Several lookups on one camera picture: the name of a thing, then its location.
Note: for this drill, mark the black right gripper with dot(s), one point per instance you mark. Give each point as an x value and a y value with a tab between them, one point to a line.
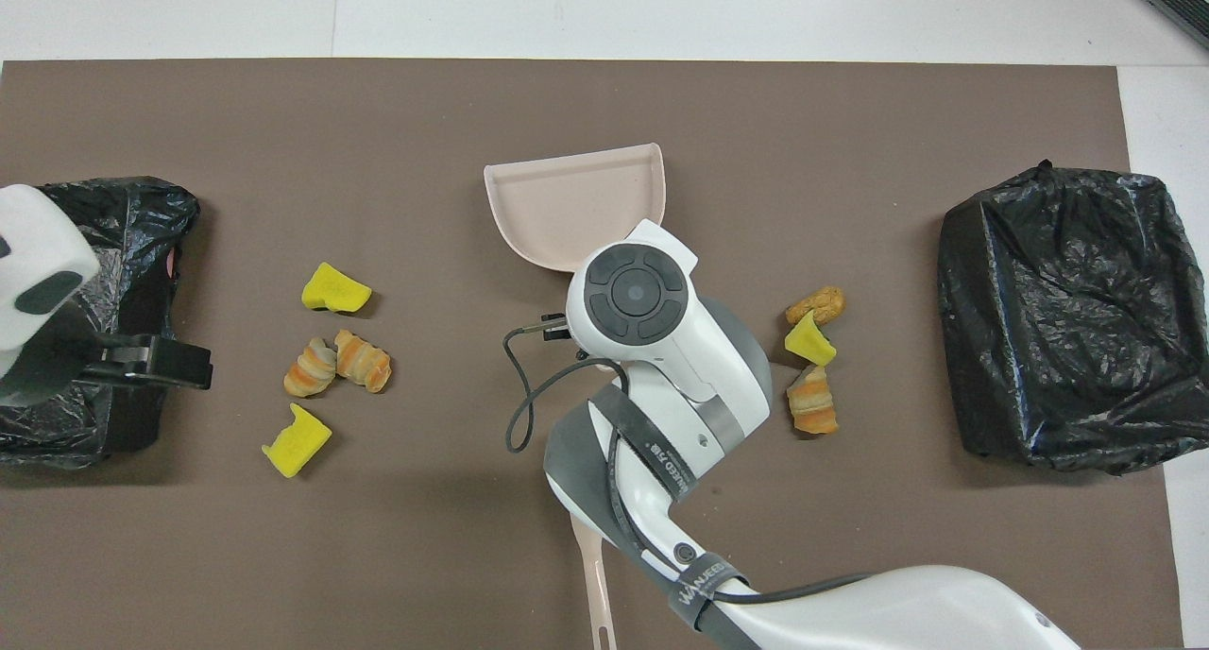
554	328

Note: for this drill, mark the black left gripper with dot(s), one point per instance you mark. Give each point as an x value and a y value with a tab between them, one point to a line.
113	371

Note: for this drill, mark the beige plastic dustpan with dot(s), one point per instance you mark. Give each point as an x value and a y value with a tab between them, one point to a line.
567	206

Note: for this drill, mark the striped orange croissant toy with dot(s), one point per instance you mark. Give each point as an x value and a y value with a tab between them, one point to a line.
310	368
366	362
814	402

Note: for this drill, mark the yellow sponge piece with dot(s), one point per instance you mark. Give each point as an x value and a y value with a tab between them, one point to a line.
297	442
331	286

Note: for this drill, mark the small yellow sponge wedge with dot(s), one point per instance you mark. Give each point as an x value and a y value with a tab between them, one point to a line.
808	343

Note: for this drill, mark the beige hand brush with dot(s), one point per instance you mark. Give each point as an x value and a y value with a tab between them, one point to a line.
597	584

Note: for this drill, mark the brown bread nugget toy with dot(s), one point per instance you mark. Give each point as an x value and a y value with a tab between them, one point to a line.
820	304

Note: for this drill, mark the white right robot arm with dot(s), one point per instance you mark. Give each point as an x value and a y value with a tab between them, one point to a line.
661	348

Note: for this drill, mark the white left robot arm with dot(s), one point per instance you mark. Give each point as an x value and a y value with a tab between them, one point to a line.
38	244

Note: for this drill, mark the black bag-lined bin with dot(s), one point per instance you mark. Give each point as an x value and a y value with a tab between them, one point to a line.
142	225
1067	319

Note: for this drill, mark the brown table mat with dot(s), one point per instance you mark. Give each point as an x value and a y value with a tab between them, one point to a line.
604	111

